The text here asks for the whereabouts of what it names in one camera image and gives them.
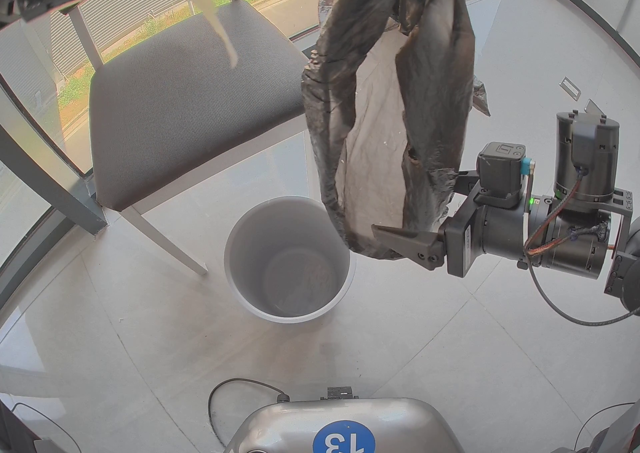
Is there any window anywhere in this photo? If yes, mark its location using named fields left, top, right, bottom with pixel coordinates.
left=0, top=0, right=563, bottom=262

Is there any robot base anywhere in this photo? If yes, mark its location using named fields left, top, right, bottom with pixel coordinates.
left=222, top=386, right=468, bottom=453

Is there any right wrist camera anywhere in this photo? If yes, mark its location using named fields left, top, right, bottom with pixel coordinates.
left=470, top=141, right=537, bottom=209

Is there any white trash bin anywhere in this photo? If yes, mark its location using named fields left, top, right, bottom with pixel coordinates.
left=223, top=196, right=357, bottom=324

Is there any grey padded chair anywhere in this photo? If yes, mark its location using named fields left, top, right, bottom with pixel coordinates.
left=67, top=0, right=321, bottom=276

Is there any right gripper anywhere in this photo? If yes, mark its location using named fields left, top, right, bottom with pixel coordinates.
left=372, top=170, right=529, bottom=278

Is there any black cable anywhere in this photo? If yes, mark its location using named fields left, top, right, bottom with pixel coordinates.
left=522, top=256, right=640, bottom=327
left=575, top=401, right=640, bottom=449
left=207, top=377, right=291, bottom=447
left=10, top=401, right=81, bottom=453

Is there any black plastic bag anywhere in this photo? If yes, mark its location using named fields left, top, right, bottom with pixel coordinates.
left=301, top=0, right=493, bottom=260

